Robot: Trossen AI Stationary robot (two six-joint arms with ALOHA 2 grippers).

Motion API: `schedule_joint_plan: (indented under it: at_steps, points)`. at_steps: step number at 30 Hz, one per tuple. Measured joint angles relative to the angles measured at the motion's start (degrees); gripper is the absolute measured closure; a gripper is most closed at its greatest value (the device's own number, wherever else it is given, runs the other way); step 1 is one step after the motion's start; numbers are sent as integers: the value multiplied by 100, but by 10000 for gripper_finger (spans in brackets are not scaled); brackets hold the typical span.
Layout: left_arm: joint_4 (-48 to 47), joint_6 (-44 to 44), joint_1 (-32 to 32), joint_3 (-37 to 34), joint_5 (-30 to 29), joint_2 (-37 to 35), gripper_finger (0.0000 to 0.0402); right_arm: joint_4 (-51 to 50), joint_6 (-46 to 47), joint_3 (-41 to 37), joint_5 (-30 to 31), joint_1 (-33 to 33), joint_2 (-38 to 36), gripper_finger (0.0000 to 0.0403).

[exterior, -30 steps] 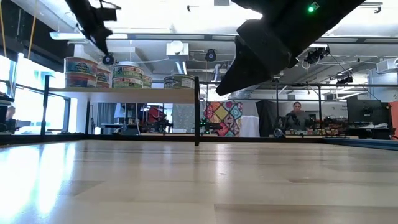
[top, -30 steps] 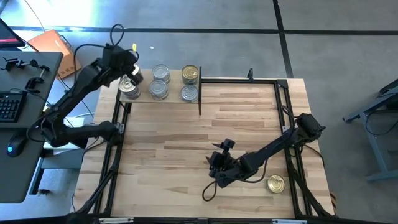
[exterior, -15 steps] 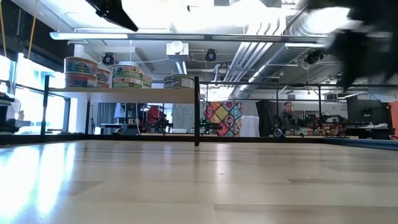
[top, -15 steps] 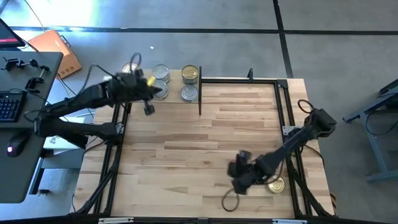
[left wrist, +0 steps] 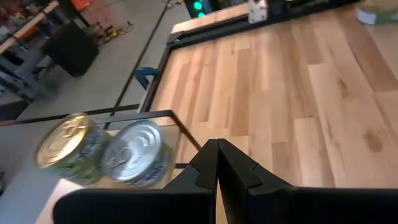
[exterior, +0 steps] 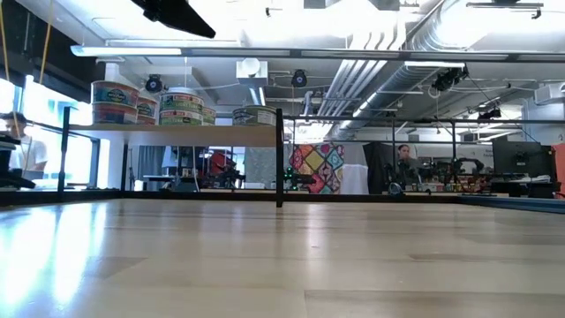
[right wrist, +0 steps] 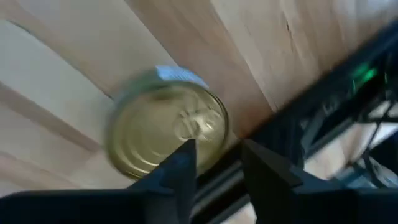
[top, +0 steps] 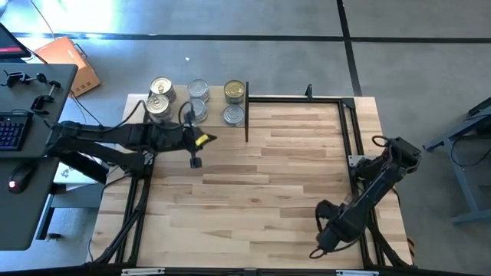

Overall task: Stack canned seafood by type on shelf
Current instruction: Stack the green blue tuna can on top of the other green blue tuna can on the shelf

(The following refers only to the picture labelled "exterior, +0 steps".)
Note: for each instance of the red chair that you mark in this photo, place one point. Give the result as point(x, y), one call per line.
point(220, 162)

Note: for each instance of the black cloth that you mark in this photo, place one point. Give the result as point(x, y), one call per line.
point(379, 161)

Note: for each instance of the white ceiling pipes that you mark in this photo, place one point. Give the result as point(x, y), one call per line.
point(348, 88)

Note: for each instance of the black ceiling spotlight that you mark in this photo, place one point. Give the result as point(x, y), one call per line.
point(489, 114)
point(448, 79)

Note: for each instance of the black aluminium table frame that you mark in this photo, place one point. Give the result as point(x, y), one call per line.
point(176, 196)

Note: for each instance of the background black robot arm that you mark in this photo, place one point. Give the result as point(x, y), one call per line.
point(300, 179)
point(393, 176)

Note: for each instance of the black ceiling camera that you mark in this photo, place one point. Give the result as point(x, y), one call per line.
point(299, 78)
point(153, 84)

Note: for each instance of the wooden shelf black metal legs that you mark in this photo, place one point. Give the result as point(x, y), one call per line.
point(176, 134)

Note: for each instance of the colourful patchwork panel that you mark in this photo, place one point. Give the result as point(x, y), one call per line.
point(315, 161)

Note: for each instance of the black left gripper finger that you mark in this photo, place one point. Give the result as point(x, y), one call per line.
point(176, 15)

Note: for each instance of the orange red panel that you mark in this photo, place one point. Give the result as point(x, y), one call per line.
point(559, 168)

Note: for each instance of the white wall unit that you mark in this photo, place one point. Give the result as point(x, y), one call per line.
point(552, 93)

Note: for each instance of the white blue label tuna can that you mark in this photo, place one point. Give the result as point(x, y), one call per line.
point(253, 117)

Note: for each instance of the white ceiling box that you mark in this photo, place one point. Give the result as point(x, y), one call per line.
point(251, 70)

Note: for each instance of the silver corrugated air duct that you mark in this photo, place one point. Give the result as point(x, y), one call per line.
point(397, 84)

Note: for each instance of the black desktop monitor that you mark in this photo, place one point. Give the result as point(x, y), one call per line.
point(521, 159)

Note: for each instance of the white ceiling cylinder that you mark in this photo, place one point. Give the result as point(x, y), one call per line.
point(182, 89)

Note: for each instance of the long ceiling light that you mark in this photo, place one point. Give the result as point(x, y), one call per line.
point(128, 50)

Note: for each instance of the grey ceiling rail fixture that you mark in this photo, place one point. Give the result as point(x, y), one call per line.
point(503, 5)

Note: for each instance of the person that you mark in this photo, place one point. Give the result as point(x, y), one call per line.
point(33, 152)
point(404, 152)

